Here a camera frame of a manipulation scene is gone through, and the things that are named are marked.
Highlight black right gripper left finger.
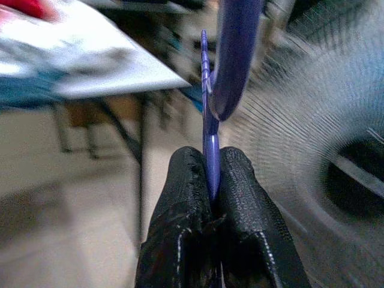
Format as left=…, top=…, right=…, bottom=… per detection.
left=134, top=146, right=223, bottom=288

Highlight blue ridged plastic hanger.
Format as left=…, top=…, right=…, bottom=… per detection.
left=200, top=0, right=266, bottom=205

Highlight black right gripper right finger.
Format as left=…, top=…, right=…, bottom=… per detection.
left=214, top=145, right=313, bottom=288

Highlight white folding table black legs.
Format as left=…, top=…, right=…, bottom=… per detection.
left=0, top=0, right=205, bottom=163

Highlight red cloth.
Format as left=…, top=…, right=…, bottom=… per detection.
left=0, top=0, right=59, bottom=22

